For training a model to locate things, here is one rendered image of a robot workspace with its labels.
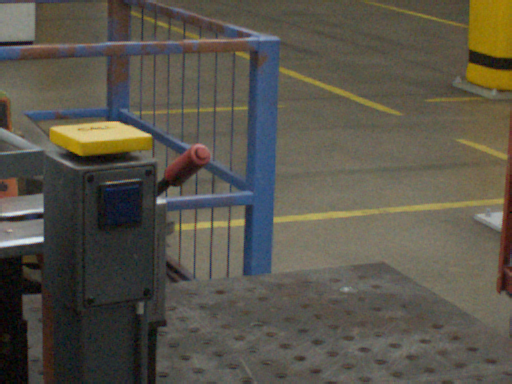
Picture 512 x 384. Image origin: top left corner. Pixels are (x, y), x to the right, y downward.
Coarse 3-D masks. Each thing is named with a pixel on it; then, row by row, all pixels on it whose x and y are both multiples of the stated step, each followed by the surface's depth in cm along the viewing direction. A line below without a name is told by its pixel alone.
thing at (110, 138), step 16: (64, 128) 102; (80, 128) 102; (96, 128) 102; (112, 128) 103; (128, 128) 103; (64, 144) 100; (80, 144) 98; (96, 144) 98; (112, 144) 99; (128, 144) 100; (144, 144) 100
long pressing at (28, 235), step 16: (16, 208) 140; (32, 208) 140; (0, 224) 134; (16, 224) 134; (32, 224) 134; (0, 240) 127; (16, 240) 127; (32, 240) 128; (0, 256) 127; (16, 256) 127
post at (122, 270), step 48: (48, 192) 103; (96, 192) 99; (144, 192) 101; (48, 240) 104; (96, 240) 100; (144, 240) 102; (48, 288) 105; (96, 288) 100; (144, 288) 103; (96, 336) 102; (144, 336) 104
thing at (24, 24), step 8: (0, 8) 909; (8, 8) 911; (16, 8) 913; (24, 8) 915; (32, 8) 917; (0, 16) 911; (8, 16) 913; (16, 16) 915; (24, 16) 917; (32, 16) 919; (0, 24) 912; (8, 24) 914; (16, 24) 916; (24, 24) 918; (32, 24) 920; (0, 32) 913; (8, 32) 915; (16, 32) 917; (24, 32) 919; (32, 32) 921; (0, 40) 915; (8, 40) 917; (16, 40) 919; (24, 40) 922; (32, 40) 925
